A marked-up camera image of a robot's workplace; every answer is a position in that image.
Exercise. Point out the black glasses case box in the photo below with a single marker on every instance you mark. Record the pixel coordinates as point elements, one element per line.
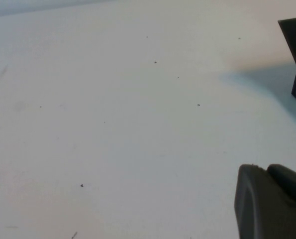
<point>295,39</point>

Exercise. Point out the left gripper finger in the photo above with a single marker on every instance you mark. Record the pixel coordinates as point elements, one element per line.
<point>269,206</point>

